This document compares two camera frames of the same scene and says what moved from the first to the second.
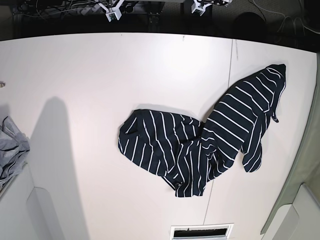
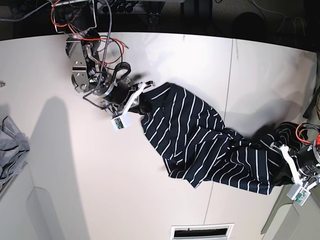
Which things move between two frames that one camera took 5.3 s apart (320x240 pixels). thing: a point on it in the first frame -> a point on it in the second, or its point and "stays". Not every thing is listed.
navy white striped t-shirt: [190, 154] -> [197, 148]
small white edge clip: [2, 84] stays
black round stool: [250, 25] stays
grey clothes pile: [14, 145] stays
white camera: [115, 10] -> [121, 121]
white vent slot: [206, 232] stays
